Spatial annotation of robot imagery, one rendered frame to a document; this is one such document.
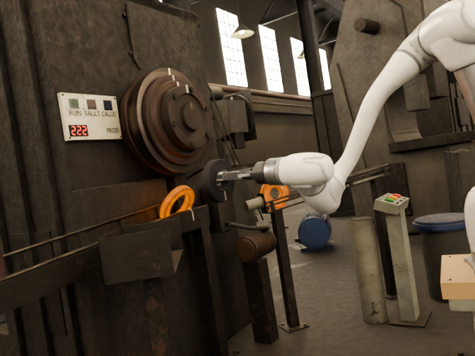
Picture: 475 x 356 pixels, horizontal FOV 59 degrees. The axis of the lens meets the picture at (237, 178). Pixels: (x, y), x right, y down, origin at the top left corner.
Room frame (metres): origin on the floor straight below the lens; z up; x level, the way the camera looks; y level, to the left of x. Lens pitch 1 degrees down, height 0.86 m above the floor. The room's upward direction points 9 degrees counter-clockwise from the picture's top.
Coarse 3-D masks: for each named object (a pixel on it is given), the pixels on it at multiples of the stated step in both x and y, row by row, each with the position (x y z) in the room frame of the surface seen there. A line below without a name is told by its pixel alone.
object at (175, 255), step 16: (144, 224) 1.47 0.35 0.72; (160, 224) 1.47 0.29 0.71; (176, 224) 1.47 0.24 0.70; (112, 240) 1.21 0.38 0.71; (128, 240) 1.21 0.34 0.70; (144, 240) 1.21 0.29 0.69; (160, 240) 1.21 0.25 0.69; (176, 240) 1.47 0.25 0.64; (112, 256) 1.21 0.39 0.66; (128, 256) 1.21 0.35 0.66; (144, 256) 1.21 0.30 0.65; (160, 256) 1.21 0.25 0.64; (176, 256) 1.38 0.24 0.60; (112, 272) 1.21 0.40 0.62; (128, 272) 1.21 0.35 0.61; (144, 272) 1.21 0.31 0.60; (160, 272) 1.21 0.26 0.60; (144, 288) 1.33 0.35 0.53; (160, 288) 1.33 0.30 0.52; (160, 304) 1.33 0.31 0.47; (160, 320) 1.33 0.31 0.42; (160, 336) 1.33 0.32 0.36; (160, 352) 1.33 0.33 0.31
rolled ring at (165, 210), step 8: (176, 192) 1.74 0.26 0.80; (184, 192) 1.78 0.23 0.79; (192, 192) 1.83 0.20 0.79; (168, 200) 1.73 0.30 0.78; (184, 200) 1.86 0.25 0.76; (192, 200) 1.86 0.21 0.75; (160, 208) 1.74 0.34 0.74; (168, 208) 1.74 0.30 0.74; (184, 208) 1.86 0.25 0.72; (160, 216) 1.76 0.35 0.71
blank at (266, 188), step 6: (264, 186) 2.13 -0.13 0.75; (270, 186) 2.15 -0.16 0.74; (276, 186) 2.16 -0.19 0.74; (282, 186) 2.17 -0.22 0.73; (264, 192) 2.13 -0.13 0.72; (270, 192) 2.14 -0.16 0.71; (282, 192) 2.17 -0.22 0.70; (288, 192) 2.18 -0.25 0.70; (270, 198) 2.14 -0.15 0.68; (282, 198) 2.17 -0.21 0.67; (282, 204) 2.16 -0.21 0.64
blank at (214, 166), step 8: (216, 160) 1.45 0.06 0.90; (224, 160) 1.48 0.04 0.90; (208, 168) 1.42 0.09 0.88; (216, 168) 1.45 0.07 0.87; (224, 168) 1.48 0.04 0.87; (208, 176) 1.41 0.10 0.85; (216, 176) 1.44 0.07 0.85; (208, 184) 1.41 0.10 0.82; (216, 184) 1.44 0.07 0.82; (224, 184) 1.50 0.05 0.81; (232, 184) 1.51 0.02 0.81; (208, 192) 1.42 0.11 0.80; (216, 192) 1.44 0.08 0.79; (224, 192) 1.47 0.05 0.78; (232, 192) 1.51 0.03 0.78; (216, 200) 1.44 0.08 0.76; (224, 200) 1.47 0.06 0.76
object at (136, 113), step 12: (156, 72) 1.80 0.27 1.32; (168, 72) 1.86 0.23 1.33; (144, 84) 1.73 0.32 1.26; (192, 84) 1.99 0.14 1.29; (132, 96) 1.73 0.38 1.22; (144, 96) 1.72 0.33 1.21; (132, 108) 1.71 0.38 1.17; (132, 120) 1.71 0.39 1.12; (132, 132) 1.72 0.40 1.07; (144, 132) 1.70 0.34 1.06; (144, 144) 1.70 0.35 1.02; (144, 156) 1.76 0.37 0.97; (156, 156) 1.73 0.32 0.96; (204, 156) 2.00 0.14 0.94; (168, 168) 1.78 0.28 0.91; (180, 168) 1.85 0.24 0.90; (192, 168) 1.91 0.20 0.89
